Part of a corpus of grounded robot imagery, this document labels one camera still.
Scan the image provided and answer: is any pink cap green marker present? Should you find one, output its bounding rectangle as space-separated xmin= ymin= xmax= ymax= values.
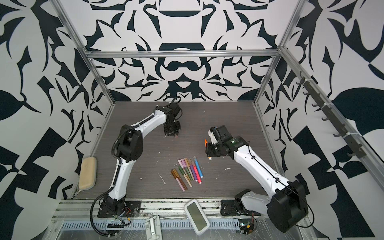
xmin=181 ymin=159 xmax=192 ymax=181

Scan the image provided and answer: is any white bracket front rail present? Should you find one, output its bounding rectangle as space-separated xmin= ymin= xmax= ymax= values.
xmin=145 ymin=216 xmax=163 ymax=240

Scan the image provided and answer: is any blue highlighter pen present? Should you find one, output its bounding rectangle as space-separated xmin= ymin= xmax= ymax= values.
xmin=194 ymin=156 xmax=204 ymax=178

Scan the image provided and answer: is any gold cap beige marker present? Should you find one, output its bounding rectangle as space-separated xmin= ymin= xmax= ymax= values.
xmin=184 ymin=158 xmax=195 ymax=181

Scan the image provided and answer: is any grey hook rack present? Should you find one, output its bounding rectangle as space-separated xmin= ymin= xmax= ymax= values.
xmin=297 ymin=72 xmax=367 ymax=159

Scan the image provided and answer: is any aluminium horizontal back bar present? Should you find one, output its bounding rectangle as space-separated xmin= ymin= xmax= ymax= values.
xmin=85 ymin=50 xmax=278 ymax=59

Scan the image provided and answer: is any beige sponge block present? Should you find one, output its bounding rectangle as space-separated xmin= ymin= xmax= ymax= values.
xmin=79 ymin=157 xmax=97 ymax=191

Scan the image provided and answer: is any purple highlighter pen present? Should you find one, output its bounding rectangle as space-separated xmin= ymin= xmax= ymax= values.
xmin=188 ymin=160 xmax=198 ymax=182

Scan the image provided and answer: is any aluminium corner post back left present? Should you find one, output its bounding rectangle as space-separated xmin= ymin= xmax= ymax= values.
xmin=50 ymin=0 xmax=116 ymax=106

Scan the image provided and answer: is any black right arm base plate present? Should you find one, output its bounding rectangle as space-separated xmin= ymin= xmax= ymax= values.
xmin=220 ymin=200 xmax=261 ymax=217

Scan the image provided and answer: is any aluminium corner post back right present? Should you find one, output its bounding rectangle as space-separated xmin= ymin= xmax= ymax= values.
xmin=253 ymin=0 xmax=308 ymax=106

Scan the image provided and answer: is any light pink cap brown marker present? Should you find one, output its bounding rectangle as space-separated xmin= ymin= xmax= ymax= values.
xmin=178 ymin=160 xmax=190 ymax=180

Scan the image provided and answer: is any gold cap brown marker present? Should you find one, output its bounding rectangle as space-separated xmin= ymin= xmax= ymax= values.
xmin=172 ymin=169 xmax=188 ymax=191

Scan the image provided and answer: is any white tablet device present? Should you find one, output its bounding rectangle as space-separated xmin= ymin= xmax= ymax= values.
xmin=184 ymin=199 xmax=210 ymax=236

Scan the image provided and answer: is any aluminium corner post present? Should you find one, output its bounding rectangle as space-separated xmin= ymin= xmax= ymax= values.
xmin=50 ymin=0 xmax=116 ymax=106
xmin=253 ymin=0 xmax=308 ymax=106

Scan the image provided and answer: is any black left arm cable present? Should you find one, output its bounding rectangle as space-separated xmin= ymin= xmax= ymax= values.
xmin=89 ymin=187 xmax=133 ymax=238

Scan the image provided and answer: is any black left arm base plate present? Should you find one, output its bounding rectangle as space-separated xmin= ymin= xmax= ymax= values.
xmin=97 ymin=201 xmax=142 ymax=218

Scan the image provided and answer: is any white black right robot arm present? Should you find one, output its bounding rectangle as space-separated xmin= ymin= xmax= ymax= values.
xmin=205 ymin=126 xmax=312 ymax=233

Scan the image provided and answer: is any pink red highlighter pen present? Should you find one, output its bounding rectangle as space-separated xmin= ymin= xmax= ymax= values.
xmin=192 ymin=162 xmax=202 ymax=184

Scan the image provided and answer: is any small circuit board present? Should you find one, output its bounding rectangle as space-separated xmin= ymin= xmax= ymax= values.
xmin=239 ymin=218 xmax=258 ymax=235

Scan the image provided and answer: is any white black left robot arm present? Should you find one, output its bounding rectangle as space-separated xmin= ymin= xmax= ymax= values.
xmin=102 ymin=103 xmax=182 ymax=215

